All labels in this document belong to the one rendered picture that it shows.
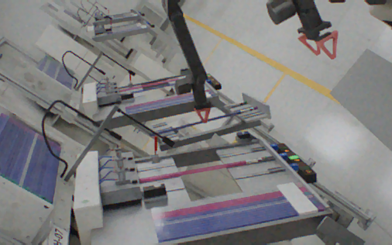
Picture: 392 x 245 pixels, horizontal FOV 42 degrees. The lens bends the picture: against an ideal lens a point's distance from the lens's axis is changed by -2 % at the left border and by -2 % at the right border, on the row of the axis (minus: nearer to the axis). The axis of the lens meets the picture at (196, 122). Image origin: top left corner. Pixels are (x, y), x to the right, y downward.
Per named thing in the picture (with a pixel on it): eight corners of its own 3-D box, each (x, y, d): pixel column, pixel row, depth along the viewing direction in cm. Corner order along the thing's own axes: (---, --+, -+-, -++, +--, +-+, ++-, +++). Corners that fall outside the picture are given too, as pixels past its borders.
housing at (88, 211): (103, 182, 207) (98, 150, 202) (107, 243, 161) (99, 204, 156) (83, 185, 205) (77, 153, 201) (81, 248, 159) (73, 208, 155)
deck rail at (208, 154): (261, 151, 218) (260, 138, 217) (263, 153, 217) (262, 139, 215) (92, 180, 208) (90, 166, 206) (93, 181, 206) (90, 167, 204)
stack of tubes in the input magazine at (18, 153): (61, 146, 198) (-1, 109, 189) (52, 203, 150) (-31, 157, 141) (44, 172, 199) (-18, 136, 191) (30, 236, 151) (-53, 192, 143)
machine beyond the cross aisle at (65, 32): (188, 47, 714) (71, -35, 653) (200, 57, 637) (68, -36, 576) (132, 126, 732) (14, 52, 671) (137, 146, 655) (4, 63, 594)
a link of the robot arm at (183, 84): (206, 75, 216) (198, 62, 221) (180, 82, 213) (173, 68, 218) (204, 94, 225) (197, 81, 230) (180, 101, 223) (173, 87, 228)
